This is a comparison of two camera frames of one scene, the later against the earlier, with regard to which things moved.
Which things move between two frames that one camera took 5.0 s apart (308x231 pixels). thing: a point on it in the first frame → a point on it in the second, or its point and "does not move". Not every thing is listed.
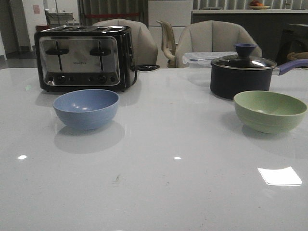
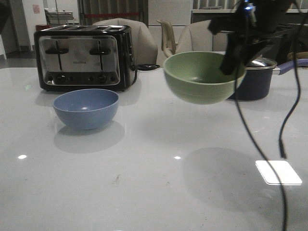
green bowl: [268, 112] → [196, 77]
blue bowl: [86, 109] does not move
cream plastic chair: [168, 43] does not move
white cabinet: [177, 12] does not move
